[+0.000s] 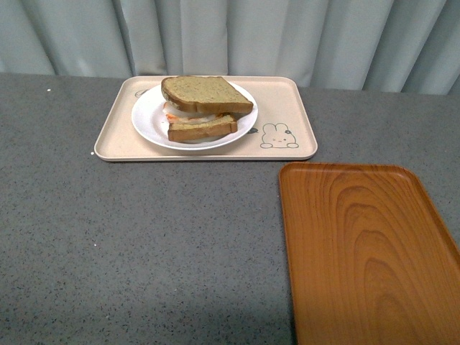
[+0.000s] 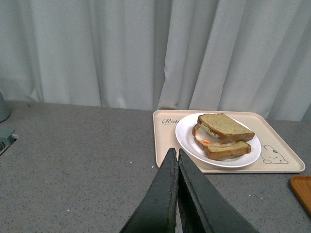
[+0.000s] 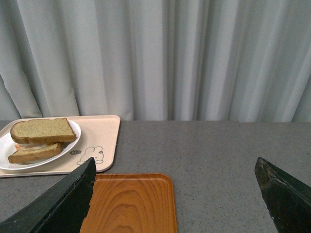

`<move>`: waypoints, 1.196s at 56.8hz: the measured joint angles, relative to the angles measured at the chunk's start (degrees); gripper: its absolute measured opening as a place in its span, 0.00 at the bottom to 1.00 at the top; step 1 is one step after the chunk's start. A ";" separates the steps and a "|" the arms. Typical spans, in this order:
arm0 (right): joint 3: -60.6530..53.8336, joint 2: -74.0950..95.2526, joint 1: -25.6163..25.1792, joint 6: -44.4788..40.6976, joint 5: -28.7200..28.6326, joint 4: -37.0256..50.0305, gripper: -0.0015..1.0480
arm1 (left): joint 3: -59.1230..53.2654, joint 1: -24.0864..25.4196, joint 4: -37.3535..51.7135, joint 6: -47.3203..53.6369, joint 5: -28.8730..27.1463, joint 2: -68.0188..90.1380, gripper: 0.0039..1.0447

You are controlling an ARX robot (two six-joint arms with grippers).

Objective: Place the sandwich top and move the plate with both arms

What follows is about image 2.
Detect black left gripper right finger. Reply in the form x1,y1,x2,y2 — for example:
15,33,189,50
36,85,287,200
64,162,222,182
178,150,258,233

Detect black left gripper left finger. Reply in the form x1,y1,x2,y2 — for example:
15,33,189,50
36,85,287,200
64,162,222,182
121,148,179,233

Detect white round plate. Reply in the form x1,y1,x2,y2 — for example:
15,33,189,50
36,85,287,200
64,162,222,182
175,113,261,168

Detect bread slice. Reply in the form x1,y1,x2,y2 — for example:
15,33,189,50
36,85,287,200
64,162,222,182
197,113,255,141
192,124,252,160

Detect egg sandwich filling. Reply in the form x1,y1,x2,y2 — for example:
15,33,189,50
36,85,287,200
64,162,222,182
192,127,236,147

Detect pink rabbit tray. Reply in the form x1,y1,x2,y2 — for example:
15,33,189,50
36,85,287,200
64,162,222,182
153,110,305,174

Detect brown wooden tray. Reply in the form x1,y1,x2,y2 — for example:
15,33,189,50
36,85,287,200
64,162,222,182
290,175,311,216

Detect grey curtain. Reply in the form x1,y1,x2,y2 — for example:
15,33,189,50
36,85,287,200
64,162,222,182
0,0,311,121

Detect grey-green rack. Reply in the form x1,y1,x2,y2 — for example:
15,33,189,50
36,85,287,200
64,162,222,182
0,128,18,155

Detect grey cylindrical container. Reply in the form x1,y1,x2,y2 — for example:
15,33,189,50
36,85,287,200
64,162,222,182
0,91,11,122

